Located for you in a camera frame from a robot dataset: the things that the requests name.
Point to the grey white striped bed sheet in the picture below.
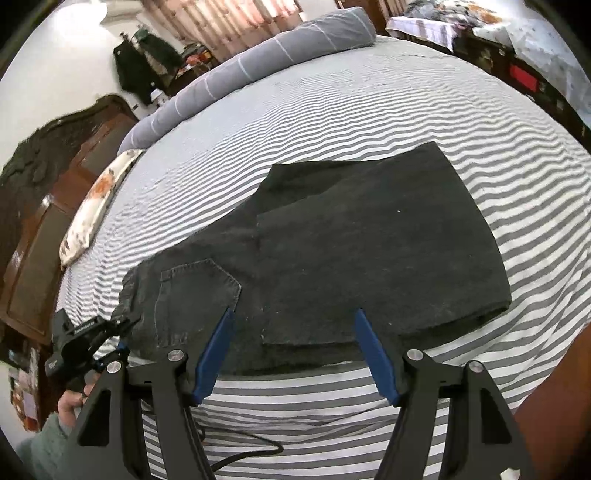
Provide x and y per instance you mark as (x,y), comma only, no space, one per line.
(323,115)

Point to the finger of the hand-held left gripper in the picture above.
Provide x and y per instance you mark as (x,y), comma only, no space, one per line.
(115,325)

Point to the dark wooden bed frame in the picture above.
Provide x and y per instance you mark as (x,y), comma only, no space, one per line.
(489,60)

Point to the person's left hand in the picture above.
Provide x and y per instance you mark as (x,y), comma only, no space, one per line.
(69,406)

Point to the red box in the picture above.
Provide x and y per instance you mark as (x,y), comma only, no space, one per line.
(524,78)

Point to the hanging dark green jacket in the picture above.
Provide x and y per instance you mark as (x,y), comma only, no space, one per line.
(161,53)

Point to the floral pillow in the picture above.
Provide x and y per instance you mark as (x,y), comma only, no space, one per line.
(92,203)

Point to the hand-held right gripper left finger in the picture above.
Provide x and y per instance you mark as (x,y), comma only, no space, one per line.
(214,357)

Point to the cluttered dark dresser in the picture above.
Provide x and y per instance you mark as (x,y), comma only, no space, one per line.
(194,60)

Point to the white dotted blanket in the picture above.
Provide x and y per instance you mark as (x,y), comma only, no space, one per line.
(549,60)

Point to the dark green cloth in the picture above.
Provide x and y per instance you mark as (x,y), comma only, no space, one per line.
(23,184)

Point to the rolled grey duvet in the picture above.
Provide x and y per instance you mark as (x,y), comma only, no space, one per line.
(277,50)

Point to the carved wooden headboard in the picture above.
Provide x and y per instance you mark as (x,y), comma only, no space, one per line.
(37,277)

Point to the patterned pink curtain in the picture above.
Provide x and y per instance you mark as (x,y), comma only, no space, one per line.
(231,18)

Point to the black denim pants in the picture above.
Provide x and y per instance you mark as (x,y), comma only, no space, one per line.
(369,254)

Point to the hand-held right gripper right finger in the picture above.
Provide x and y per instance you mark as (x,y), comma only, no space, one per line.
(376,364)

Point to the hanging black jacket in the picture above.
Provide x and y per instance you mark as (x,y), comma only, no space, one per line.
(134,74)

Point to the floral quilt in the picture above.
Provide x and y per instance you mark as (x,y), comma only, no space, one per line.
(452,11)

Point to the checkered purple sheet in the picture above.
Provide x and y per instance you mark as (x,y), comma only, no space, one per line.
(425,32)

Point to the cluttered bedside shelf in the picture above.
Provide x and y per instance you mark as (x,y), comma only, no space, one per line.
(23,383)

